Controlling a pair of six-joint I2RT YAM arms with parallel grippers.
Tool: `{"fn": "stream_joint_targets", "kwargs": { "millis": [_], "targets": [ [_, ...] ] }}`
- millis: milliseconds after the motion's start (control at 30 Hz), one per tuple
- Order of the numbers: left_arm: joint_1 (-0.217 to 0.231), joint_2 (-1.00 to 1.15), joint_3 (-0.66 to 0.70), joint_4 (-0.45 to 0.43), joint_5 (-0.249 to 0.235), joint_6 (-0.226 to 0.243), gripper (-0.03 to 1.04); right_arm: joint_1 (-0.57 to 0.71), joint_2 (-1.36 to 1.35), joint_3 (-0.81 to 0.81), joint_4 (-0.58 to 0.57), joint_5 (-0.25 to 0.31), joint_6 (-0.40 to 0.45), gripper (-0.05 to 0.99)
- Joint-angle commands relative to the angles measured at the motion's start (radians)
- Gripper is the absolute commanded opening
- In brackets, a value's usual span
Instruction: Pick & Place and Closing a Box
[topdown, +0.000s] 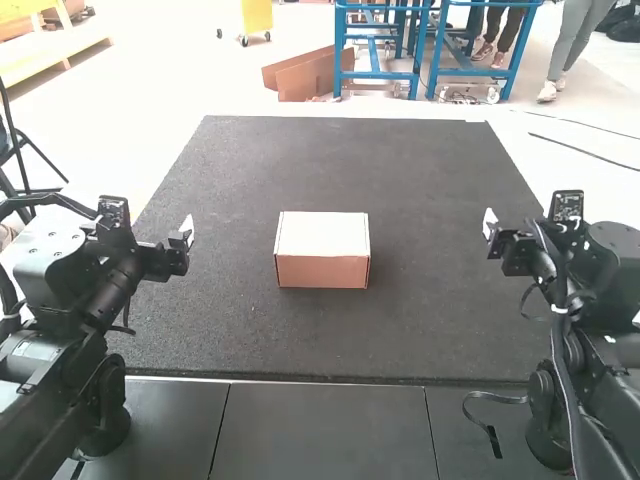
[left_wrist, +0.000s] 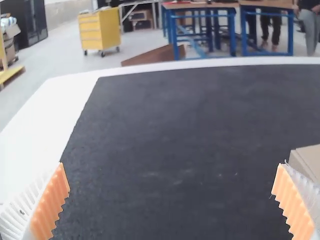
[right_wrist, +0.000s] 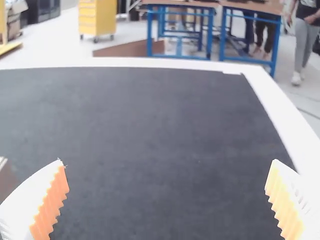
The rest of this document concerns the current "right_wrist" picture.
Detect brown board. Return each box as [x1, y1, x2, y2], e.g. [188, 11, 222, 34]
[92, 38, 166, 58]

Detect yellow wheeled cart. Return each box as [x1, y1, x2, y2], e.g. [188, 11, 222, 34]
[78, 0, 118, 44]

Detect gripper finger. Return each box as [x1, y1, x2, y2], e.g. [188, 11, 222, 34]
[0, 157, 70, 240]
[264, 158, 320, 240]

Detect person's legs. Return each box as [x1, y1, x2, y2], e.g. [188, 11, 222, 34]
[242, 12, 275, 60]

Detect person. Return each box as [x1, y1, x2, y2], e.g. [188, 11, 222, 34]
[281, 0, 320, 86]

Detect black mat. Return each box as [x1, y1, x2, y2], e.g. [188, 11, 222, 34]
[0, 66, 305, 240]

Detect blue workbench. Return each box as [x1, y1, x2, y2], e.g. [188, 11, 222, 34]
[218, 0, 283, 79]
[141, 0, 218, 61]

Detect yellow wooden frame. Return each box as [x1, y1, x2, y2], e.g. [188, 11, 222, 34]
[0, 0, 24, 55]

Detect black cabinet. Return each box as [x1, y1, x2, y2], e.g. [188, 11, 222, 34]
[19, 0, 61, 26]

